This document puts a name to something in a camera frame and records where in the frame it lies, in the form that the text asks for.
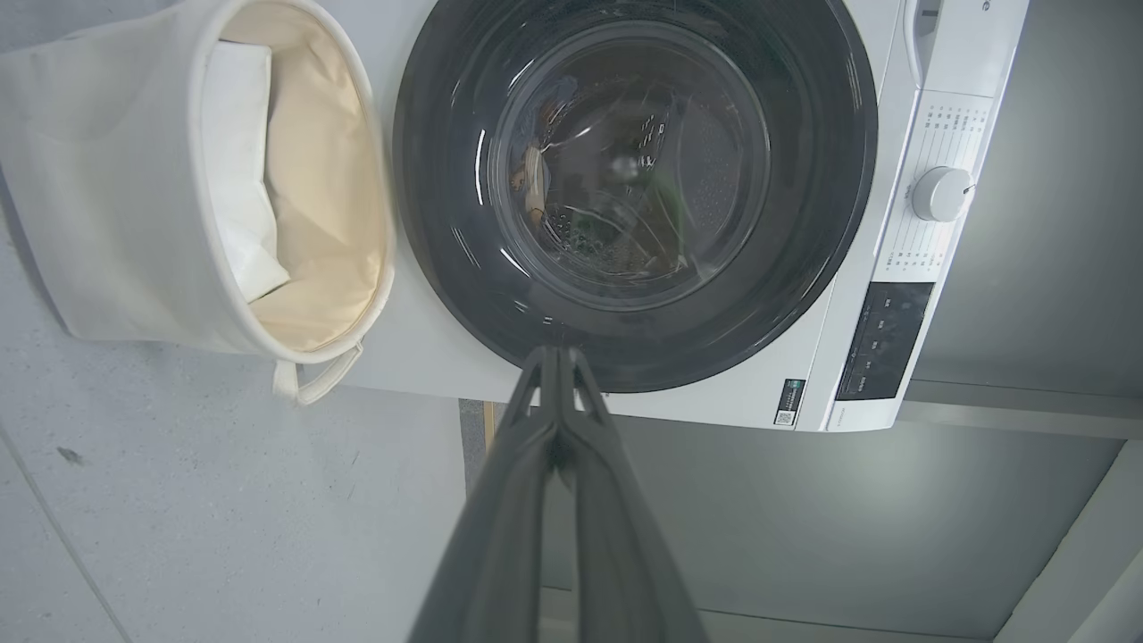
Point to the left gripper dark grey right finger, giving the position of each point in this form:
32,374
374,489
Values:
625,554

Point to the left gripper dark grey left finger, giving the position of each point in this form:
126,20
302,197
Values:
500,536

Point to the blue cream cartoon print garment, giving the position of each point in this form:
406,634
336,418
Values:
534,183

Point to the round black glass washer door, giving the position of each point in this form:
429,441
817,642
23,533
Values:
446,179

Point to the white front-load washing machine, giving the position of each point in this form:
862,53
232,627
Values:
714,406

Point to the black touch control display panel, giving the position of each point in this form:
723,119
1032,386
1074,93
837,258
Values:
884,344

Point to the white washing machine dial knob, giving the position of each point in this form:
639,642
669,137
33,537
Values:
939,194

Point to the cream canvas laundry basket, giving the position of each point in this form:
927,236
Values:
107,196

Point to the wooden baseboard strip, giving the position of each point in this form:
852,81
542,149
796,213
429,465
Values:
489,424

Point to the black QR code sticker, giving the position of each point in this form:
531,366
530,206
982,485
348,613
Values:
789,404

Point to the white folded cloth pad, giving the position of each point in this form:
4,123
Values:
237,161

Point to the white detergent drawer front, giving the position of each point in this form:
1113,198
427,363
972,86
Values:
920,36

